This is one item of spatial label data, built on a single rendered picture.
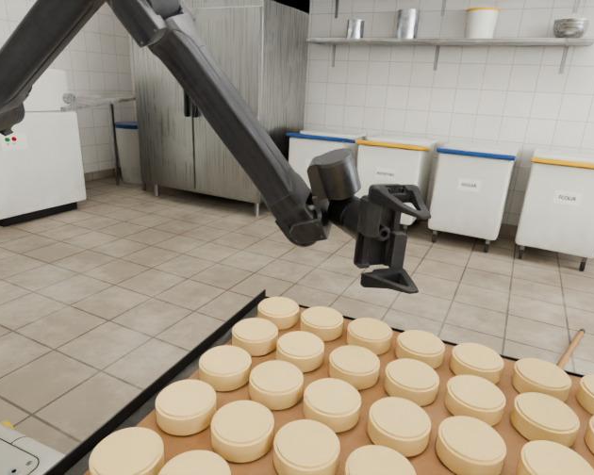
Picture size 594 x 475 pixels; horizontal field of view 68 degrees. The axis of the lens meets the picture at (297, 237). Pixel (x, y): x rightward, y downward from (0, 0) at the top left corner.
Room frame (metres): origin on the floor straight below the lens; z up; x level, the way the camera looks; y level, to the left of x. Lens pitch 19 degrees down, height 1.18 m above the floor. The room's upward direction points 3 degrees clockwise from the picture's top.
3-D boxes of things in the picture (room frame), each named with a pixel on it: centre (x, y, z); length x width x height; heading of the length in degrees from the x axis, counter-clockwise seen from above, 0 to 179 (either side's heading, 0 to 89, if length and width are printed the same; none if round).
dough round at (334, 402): (0.32, -0.04, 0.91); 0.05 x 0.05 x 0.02
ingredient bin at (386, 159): (3.79, -0.82, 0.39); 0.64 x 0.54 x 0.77; 155
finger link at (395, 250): (0.54, -0.13, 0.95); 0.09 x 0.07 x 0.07; 22
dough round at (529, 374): (0.36, -0.25, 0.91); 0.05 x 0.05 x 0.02
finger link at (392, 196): (0.54, -0.13, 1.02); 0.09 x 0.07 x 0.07; 22
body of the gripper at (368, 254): (0.60, -0.10, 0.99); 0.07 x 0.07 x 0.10; 22
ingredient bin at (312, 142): (4.08, -0.23, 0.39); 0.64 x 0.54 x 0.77; 156
